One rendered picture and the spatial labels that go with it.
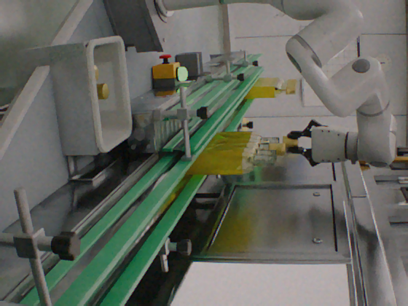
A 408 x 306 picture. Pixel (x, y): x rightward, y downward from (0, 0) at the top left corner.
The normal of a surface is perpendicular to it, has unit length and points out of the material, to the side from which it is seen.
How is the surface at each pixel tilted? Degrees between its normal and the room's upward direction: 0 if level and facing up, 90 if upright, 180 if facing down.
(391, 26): 90
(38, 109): 0
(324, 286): 90
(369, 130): 116
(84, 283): 90
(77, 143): 90
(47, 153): 0
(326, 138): 107
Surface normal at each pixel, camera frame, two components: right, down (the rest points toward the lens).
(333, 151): -0.46, 0.36
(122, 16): -0.15, 0.73
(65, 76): -0.22, 0.28
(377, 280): -0.07, -0.96
